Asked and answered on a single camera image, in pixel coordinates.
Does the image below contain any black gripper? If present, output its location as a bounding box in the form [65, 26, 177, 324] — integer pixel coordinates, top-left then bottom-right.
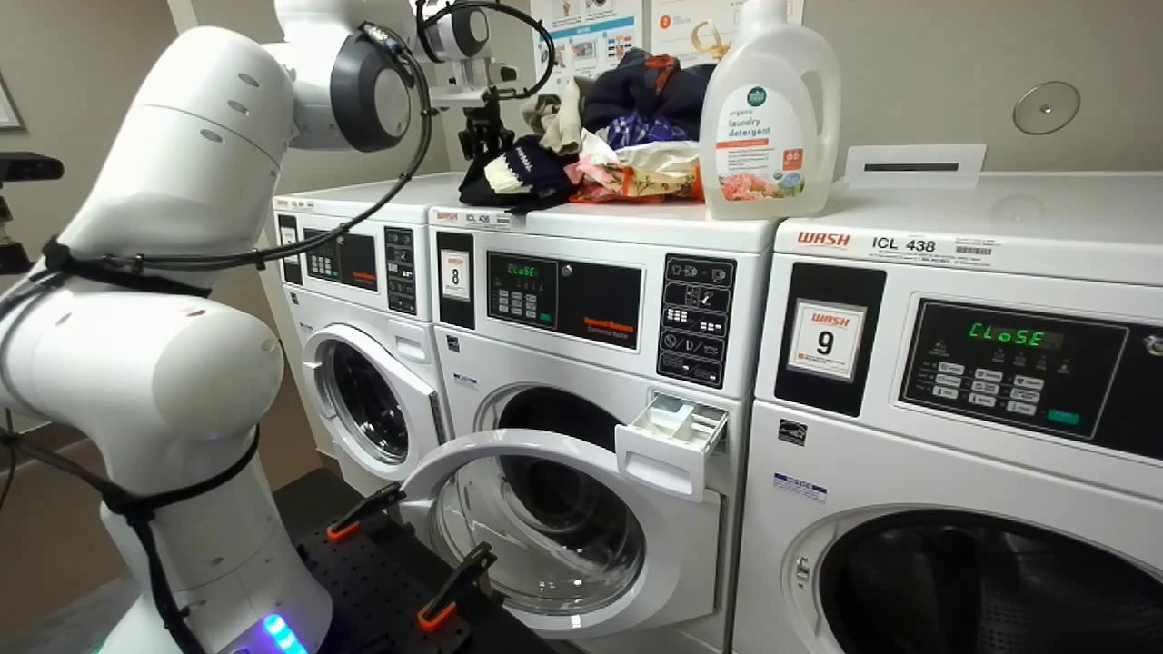
[460, 90, 508, 159]

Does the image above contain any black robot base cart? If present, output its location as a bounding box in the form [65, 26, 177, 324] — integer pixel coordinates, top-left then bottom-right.
[278, 470, 557, 654]

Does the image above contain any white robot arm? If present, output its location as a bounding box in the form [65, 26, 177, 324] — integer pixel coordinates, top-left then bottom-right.
[3, 0, 501, 654]

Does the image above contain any cream cloth garment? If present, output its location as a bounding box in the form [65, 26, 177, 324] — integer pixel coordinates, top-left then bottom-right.
[524, 78, 582, 158]

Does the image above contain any red patterned cloth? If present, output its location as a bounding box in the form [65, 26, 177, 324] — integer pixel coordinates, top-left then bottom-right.
[574, 136, 707, 204]

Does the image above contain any dark navy garment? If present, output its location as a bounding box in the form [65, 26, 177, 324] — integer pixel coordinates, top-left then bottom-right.
[582, 53, 713, 151]

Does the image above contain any far white washing machine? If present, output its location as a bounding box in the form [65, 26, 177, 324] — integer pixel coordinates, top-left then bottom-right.
[278, 172, 460, 493]

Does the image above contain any white washing machine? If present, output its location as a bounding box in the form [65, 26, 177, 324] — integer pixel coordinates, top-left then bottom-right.
[278, 172, 460, 493]
[434, 204, 776, 654]

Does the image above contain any middle white washing machine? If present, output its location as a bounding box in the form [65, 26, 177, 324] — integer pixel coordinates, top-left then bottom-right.
[434, 204, 776, 654]

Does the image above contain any white detergent bottle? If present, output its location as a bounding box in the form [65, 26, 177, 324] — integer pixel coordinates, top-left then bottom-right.
[697, 0, 843, 218]

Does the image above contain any far washer open door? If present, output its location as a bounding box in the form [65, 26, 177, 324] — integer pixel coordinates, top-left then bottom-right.
[301, 313, 446, 493]

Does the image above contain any washer open door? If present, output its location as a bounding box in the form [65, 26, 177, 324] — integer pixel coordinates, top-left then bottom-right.
[396, 426, 726, 644]
[301, 313, 446, 493]

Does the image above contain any open detergent drawer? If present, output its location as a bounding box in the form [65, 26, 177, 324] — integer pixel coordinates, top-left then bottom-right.
[615, 396, 726, 503]

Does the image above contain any middle washer open door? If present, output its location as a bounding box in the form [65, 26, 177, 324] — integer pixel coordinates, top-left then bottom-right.
[396, 426, 726, 644]

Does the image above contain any washing machine number nine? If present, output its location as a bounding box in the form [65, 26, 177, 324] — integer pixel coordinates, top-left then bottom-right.
[736, 172, 1163, 654]

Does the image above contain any wall instruction poster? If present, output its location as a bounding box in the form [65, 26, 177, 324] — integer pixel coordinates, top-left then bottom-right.
[530, 0, 643, 78]

